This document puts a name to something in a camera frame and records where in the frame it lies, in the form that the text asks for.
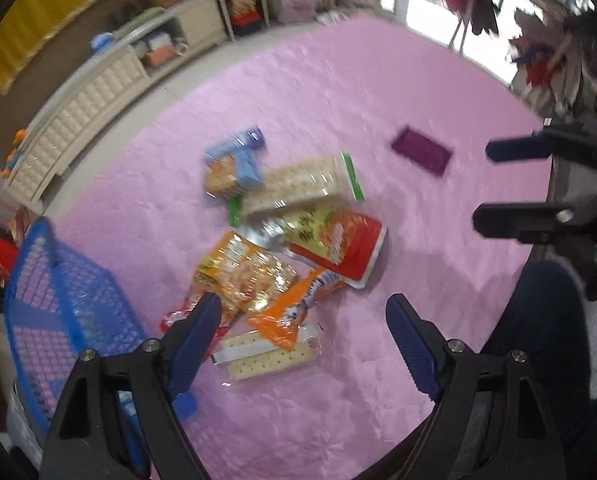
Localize yellow cloth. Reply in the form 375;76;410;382
0;0;152;96

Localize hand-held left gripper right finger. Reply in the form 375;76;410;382
385;293;568;480

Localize white metal rack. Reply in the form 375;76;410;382
206;0;274;43

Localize oranges on cabinet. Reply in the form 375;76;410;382
1;129;29;178

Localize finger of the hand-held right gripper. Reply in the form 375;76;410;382
472;201;597;246
485;126;597;163

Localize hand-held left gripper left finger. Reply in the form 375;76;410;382
41;292;224;480

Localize silver and yellow snack packet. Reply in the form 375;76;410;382
241;207;344;253

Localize clear cracker pack white label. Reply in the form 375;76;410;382
213;325;323;381

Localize dark blue snack packet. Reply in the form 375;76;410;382
204;126;268;163

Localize red and yellow snack packet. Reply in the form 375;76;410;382
160;231;299;348

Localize red and white snack packet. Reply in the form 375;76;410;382
286;210;388;290

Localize orange box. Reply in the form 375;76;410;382
141;42;176;71

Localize pink bag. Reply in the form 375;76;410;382
280;0;321;23

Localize cracker pack with green ends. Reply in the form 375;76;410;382
228;152;366;228

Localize pink quilted blanket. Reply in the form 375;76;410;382
43;14;554;480

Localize clothes drying rack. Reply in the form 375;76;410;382
428;0;597;116

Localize orange snack packet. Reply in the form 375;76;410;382
248;267;349;353

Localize purple snack packet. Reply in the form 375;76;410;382
391;126;454;178

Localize light blue biscuit packet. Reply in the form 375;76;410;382
203;152;264;201

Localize cream tufted cabinet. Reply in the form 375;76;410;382
2;0;229;207

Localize person's leg dark trousers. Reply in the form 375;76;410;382
478;259;595;466

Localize blue plastic basket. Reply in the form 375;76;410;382
3;217;199;478

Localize red and yellow snack box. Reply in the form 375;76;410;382
228;0;262;36

